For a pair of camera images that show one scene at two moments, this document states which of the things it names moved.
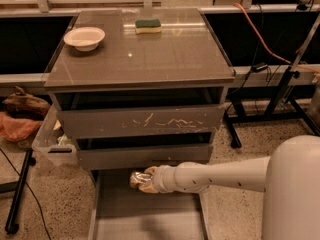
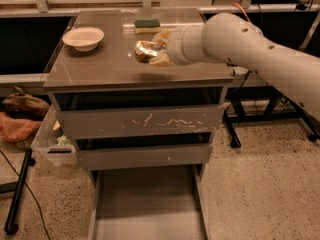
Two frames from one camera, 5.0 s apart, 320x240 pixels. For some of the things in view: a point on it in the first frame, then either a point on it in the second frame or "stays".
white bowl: x=85 y=39 stays
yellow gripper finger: x=151 y=170 -> x=161 y=37
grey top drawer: x=142 y=120 stays
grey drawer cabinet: x=140 y=89 stays
